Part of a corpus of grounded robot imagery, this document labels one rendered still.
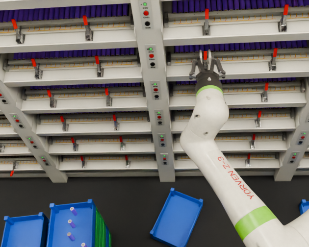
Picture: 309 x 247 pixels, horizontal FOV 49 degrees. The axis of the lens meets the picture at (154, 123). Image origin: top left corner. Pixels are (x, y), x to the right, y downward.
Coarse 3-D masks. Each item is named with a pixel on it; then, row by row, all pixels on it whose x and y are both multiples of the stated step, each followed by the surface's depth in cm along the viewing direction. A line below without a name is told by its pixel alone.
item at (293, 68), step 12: (168, 48) 143; (168, 60) 138; (180, 60) 141; (192, 60) 140; (240, 60) 138; (252, 60) 138; (168, 72) 140; (180, 72) 139; (216, 72) 138; (228, 72) 137; (240, 72) 136; (252, 72) 136; (264, 72) 135; (276, 72) 135; (288, 72) 134; (300, 72) 134
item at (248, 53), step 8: (296, 48) 135; (304, 48) 135; (176, 56) 139; (184, 56) 139; (192, 56) 138; (216, 56) 138; (224, 56) 138; (232, 56) 138; (240, 56) 138; (248, 56) 137
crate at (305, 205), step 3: (303, 201) 190; (306, 201) 192; (300, 204) 194; (303, 204) 192; (306, 204) 195; (300, 207) 194; (303, 207) 196; (306, 207) 195; (300, 210) 194; (303, 210) 189; (306, 210) 194; (300, 213) 194
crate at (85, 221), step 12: (72, 204) 161; (84, 204) 162; (60, 216) 163; (72, 216) 162; (84, 216) 162; (60, 228) 159; (72, 228) 159; (84, 228) 158; (48, 240) 151; (60, 240) 156; (84, 240) 155
